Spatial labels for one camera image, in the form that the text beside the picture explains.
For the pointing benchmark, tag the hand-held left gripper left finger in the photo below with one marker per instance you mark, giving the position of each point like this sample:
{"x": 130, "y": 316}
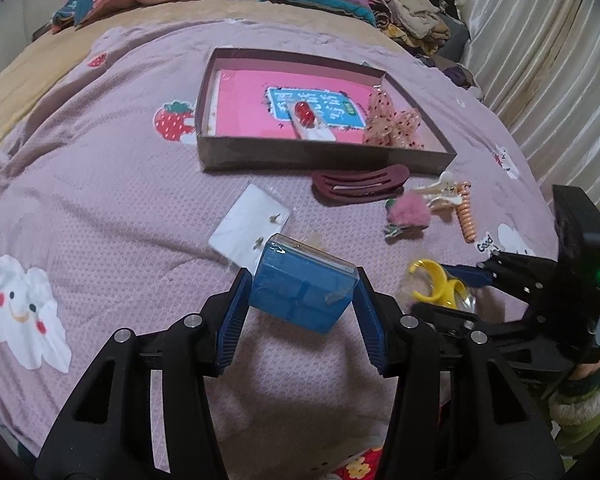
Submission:
{"x": 232, "y": 315}

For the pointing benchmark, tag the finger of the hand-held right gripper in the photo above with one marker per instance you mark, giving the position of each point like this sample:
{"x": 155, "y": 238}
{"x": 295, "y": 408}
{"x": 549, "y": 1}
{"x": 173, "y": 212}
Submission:
{"x": 467, "y": 275}
{"x": 445, "y": 314}

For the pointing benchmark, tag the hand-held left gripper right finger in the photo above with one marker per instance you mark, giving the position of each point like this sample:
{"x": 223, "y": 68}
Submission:
{"x": 367, "y": 320}

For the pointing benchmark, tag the yellow hoop earring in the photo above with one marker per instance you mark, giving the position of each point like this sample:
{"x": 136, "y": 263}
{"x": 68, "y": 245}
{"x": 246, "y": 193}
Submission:
{"x": 432, "y": 269}
{"x": 447, "y": 296}

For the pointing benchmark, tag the blue plastic compartment box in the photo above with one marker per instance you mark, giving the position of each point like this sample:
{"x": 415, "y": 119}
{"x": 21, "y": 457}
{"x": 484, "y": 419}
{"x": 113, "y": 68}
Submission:
{"x": 300, "y": 285}

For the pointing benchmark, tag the pink pompom hair clip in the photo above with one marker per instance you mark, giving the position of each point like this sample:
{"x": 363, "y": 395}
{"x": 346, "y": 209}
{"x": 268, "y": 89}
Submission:
{"x": 410, "y": 212}

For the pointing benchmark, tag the cream claw hair clip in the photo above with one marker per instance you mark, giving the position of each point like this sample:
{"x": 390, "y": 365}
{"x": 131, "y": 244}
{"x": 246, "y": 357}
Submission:
{"x": 442, "y": 190}

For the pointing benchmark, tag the maroon hair clip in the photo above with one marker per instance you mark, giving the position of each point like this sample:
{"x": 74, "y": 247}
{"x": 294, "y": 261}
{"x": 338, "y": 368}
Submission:
{"x": 360, "y": 180}

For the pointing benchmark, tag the shallow cardboard box tray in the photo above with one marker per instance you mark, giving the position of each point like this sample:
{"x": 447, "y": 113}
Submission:
{"x": 330, "y": 155}

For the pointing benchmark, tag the person's right forearm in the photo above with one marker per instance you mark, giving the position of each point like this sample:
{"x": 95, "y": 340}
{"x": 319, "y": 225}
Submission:
{"x": 585, "y": 410}

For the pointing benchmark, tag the white earring card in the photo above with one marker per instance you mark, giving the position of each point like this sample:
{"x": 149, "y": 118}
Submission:
{"x": 240, "y": 225}

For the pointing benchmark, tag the purple strawberry print blanket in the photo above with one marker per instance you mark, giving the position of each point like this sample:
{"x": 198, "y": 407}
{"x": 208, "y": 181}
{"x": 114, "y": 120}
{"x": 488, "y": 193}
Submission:
{"x": 130, "y": 210}

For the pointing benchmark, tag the red floral cloth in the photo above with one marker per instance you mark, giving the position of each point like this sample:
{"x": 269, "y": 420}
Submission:
{"x": 360, "y": 467}

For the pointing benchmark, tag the dotted mesh hair bow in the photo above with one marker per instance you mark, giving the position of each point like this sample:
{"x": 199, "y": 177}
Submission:
{"x": 392, "y": 120}

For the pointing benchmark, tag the white long hair clip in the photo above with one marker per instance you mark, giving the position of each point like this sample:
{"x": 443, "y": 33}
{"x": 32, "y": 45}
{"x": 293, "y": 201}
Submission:
{"x": 320, "y": 134}

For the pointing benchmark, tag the red cherry hair clip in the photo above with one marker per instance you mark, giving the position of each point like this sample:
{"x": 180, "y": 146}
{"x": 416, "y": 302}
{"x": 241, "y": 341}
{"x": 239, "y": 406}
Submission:
{"x": 304, "y": 112}

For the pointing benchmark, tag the cream curtain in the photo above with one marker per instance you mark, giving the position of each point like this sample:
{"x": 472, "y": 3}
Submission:
{"x": 530, "y": 60}

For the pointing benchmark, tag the pile of clothes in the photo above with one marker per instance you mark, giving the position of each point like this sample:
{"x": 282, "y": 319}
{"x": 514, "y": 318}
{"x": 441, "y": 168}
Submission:
{"x": 410, "y": 10}

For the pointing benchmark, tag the tan bed sheet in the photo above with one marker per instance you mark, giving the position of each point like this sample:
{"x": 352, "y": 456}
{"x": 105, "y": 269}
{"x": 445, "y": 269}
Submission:
{"x": 40, "y": 70}

